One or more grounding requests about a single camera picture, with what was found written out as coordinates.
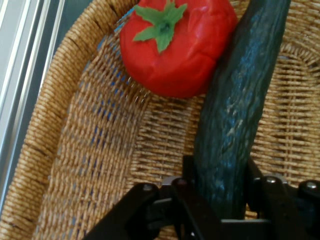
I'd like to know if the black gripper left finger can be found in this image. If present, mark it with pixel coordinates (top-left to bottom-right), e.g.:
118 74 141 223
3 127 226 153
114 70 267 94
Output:
82 154 222 240

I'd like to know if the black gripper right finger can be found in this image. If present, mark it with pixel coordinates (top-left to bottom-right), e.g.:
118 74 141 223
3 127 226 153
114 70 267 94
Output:
246 157 320 240

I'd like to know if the dark green toy cucumber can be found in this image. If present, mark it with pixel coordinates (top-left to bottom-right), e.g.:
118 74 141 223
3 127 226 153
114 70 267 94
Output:
193 0 292 221

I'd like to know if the woven wicker basket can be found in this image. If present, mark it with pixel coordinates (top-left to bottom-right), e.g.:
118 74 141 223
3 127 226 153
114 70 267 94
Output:
0 0 320 240

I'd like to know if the red toy tomato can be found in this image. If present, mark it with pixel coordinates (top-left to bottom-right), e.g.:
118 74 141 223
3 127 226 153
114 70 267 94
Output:
119 0 238 99

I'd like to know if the aluminium window rail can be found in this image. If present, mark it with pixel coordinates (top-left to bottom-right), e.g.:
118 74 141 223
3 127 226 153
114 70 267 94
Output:
0 0 67 208

